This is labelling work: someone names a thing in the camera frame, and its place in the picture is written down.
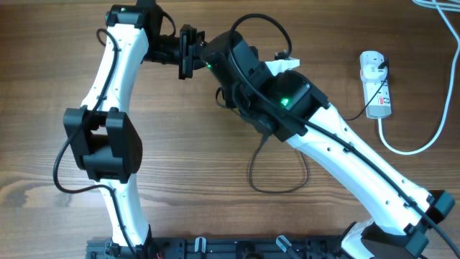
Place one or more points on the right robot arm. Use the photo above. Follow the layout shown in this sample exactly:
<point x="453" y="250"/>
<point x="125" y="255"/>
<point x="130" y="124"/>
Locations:
<point x="279" y="101"/>

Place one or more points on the white power strip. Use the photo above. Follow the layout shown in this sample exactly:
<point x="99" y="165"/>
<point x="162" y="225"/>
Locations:
<point x="376" y="95"/>

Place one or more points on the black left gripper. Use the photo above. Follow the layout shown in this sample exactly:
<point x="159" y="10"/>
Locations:
<point x="188" y="41"/>

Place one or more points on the white charger plug adapter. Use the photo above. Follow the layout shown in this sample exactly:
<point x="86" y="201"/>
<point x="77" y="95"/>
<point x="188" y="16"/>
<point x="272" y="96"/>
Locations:
<point x="371" y="73"/>

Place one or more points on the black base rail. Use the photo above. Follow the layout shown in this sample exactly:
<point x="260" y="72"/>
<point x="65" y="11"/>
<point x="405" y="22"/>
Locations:
<point x="311" y="247"/>

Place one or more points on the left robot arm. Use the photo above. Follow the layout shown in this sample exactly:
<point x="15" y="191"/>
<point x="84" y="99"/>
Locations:
<point x="100" y="133"/>

